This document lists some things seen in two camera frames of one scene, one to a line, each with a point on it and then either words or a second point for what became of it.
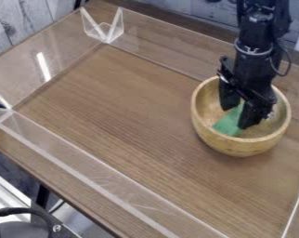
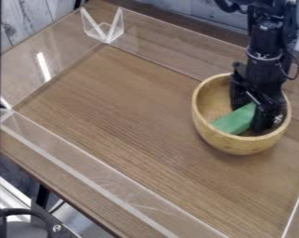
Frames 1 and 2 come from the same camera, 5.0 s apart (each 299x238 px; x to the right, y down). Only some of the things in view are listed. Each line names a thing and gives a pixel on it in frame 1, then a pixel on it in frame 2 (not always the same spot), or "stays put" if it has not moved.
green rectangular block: (227, 124) stays put
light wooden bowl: (255, 138) stays put
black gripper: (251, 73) -> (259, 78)
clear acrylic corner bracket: (104, 32) stays put
